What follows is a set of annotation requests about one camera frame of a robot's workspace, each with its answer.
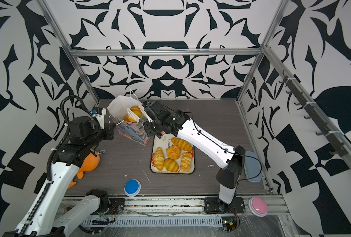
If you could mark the floral paper gift bag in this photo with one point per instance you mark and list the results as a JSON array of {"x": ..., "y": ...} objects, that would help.
[{"x": 118, "y": 109}]

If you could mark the fake croissant bottom middle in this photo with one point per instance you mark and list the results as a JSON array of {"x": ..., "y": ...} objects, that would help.
[{"x": 171, "y": 166}]

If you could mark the orange plush toy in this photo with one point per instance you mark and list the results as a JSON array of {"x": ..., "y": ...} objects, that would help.
[{"x": 90, "y": 163}]

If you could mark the fake croissant lower left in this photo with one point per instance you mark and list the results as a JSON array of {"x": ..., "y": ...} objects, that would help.
[{"x": 158, "y": 159}]

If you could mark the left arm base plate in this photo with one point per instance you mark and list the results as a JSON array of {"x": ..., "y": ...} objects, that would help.
[{"x": 115, "y": 205}]

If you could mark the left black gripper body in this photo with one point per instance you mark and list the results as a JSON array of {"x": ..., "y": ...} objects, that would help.
[{"x": 105, "y": 133}]

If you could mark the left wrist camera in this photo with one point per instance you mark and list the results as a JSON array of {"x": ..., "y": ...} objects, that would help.
[{"x": 99, "y": 113}]

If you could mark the black wall hook rack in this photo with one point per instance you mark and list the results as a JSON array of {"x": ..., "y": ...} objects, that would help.
[{"x": 316, "y": 114}]

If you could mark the fake ring donut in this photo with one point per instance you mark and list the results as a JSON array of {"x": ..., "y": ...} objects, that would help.
[{"x": 129, "y": 119}]

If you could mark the light blue lid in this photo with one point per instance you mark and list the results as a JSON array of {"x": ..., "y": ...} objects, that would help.
[{"x": 252, "y": 167}]

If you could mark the long fake croissant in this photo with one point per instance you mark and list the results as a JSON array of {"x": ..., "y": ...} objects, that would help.
[{"x": 182, "y": 144}]

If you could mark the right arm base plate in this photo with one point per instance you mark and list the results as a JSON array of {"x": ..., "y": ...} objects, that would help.
[{"x": 213, "y": 205}]

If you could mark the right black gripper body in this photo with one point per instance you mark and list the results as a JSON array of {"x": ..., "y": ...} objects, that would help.
[{"x": 153, "y": 128}]

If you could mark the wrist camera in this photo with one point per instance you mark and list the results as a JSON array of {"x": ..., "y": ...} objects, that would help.
[
  {"x": 99, "y": 113},
  {"x": 153, "y": 109}
]

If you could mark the small fake croissant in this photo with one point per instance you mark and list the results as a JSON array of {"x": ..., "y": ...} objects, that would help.
[{"x": 136, "y": 110}]

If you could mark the blue push button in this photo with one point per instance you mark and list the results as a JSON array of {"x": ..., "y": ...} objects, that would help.
[{"x": 132, "y": 188}]

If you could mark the pink push button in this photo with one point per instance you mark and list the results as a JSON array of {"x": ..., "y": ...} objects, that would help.
[{"x": 258, "y": 206}]

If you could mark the small green-lit circuit board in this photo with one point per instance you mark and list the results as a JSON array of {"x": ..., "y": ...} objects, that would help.
[{"x": 230, "y": 224}]

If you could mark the fake twisted bread roll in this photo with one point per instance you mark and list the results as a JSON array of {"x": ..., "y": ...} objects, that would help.
[{"x": 186, "y": 162}]

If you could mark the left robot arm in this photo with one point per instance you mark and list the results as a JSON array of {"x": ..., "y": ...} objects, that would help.
[{"x": 64, "y": 163}]

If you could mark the white slotted cable duct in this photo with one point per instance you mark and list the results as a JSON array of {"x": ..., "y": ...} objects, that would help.
[{"x": 158, "y": 221}]

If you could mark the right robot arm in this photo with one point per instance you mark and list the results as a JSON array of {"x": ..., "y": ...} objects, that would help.
[{"x": 182, "y": 125}]

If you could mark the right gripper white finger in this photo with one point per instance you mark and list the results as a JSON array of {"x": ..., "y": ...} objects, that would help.
[
  {"x": 144, "y": 113},
  {"x": 132, "y": 115}
]

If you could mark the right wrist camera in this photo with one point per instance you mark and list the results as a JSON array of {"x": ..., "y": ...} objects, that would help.
[{"x": 153, "y": 109}]

